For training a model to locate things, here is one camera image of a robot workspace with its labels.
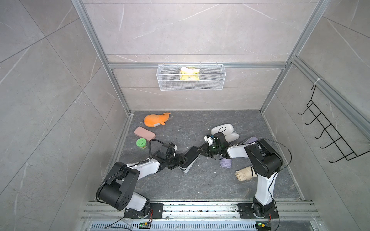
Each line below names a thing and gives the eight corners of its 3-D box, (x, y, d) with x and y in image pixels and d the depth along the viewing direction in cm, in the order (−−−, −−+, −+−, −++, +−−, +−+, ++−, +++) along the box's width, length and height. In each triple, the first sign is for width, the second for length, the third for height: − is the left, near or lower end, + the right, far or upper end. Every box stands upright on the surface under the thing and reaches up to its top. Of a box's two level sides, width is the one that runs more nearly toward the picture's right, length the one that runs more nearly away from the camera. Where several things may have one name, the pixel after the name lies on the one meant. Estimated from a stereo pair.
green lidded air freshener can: (136, 151, 98) (134, 147, 94) (139, 141, 103) (137, 137, 99) (145, 151, 98) (144, 147, 94) (147, 141, 103) (146, 137, 99)
